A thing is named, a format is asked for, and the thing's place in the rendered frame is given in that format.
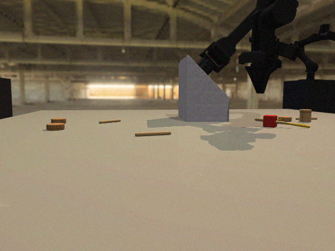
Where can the round flat wooden disc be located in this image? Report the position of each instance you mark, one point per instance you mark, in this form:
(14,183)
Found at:
(285,119)

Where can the wooden cylinder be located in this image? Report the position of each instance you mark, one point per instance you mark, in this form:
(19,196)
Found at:
(305,115)

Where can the brown wooden disc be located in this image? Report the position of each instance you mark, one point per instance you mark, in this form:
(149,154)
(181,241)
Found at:
(58,120)
(55,126)

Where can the red wooden block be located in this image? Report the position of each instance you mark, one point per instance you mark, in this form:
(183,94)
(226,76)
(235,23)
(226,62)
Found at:
(269,121)

